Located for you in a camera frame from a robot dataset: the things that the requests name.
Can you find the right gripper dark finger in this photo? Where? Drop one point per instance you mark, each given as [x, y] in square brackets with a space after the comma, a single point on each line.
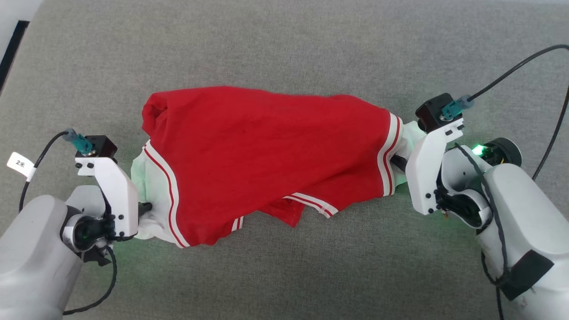
[398, 163]

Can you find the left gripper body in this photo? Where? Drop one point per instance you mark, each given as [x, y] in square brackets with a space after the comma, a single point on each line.
[86, 231]

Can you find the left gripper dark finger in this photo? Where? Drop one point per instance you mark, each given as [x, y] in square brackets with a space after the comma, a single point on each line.
[145, 207]

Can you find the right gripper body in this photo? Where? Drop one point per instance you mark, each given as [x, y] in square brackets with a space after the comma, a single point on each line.
[458, 178]

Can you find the red white sports garment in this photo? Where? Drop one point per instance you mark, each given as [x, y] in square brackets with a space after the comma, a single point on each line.
[266, 155]

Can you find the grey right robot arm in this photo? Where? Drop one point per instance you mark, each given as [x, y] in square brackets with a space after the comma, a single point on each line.
[524, 213]

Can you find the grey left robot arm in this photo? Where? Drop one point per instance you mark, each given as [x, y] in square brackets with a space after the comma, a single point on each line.
[31, 262]

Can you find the dark baseboard strip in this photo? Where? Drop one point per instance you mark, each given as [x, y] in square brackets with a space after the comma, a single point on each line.
[11, 55]

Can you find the white right camera bracket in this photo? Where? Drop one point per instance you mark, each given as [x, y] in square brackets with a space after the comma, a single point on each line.
[424, 173]

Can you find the white camera bracket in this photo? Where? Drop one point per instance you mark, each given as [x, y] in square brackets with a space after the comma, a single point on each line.
[118, 195]
[424, 173]

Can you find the white left camera bracket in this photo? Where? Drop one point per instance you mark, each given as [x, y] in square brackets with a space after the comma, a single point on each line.
[118, 195]

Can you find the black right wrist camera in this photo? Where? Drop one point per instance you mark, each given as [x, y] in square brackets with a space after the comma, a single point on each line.
[431, 113]

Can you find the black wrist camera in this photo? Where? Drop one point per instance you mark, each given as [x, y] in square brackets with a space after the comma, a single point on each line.
[102, 146]
[431, 113]

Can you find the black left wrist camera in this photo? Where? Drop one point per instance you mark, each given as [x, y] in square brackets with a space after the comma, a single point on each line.
[102, 146]

